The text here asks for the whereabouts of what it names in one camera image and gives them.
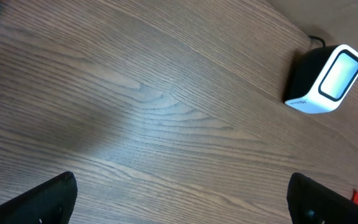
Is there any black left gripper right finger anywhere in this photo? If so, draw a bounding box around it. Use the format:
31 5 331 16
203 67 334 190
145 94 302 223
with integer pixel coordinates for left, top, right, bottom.
287 172 358 224

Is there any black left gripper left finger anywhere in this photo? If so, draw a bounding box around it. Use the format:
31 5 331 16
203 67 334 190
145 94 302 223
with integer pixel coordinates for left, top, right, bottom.
0 171 78 224

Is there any white barcode scanner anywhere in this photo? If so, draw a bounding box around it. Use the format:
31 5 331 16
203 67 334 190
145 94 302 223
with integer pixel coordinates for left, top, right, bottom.
285 44 358 114

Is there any brown cardboard backdrop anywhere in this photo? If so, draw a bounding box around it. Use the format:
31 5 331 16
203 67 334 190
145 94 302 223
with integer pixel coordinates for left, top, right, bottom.
268 0 358 51

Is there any black scanner cable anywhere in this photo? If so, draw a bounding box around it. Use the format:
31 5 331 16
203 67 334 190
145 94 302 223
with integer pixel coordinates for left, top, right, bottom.
308 34 327 49

